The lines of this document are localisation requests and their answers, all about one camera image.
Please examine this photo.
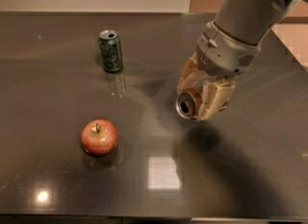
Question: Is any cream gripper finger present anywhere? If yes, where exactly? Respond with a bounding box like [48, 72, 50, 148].
[176, 53, 208, 94]
[196, 77, 237, 121]

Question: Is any orange soda can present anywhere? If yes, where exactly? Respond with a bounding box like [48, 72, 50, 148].
[175, 87, 202, 119]

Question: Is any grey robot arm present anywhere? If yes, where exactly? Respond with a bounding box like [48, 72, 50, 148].
[176, 0, 308, 121]

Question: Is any green soda can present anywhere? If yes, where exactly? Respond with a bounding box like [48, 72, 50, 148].
[98, 30, 123, 73]

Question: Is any red apple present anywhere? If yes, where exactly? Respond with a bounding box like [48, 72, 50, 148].
[81, 119, 118, 156]

